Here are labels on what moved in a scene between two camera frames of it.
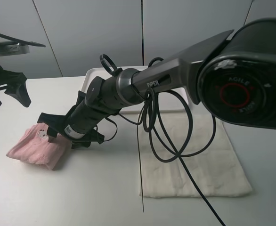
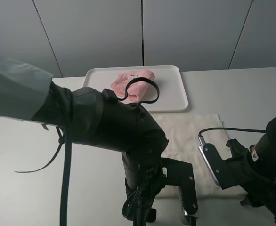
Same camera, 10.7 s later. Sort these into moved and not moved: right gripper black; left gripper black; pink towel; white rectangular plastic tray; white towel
Moved: right gripper black; left gripper black; pink towel
Not moved: white rectangular plastic tray; white towel
